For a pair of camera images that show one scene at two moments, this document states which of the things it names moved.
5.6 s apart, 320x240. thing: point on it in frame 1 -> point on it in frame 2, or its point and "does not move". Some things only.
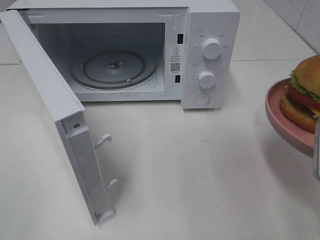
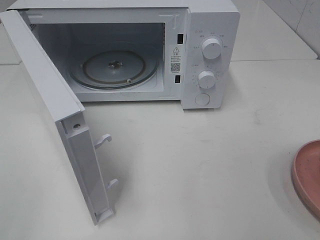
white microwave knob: x=207 y=79 does not move
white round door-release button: x=202 y=99 does not move
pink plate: x=302 y=139 -> x=306 y=174
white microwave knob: x=211 y=48 does not move
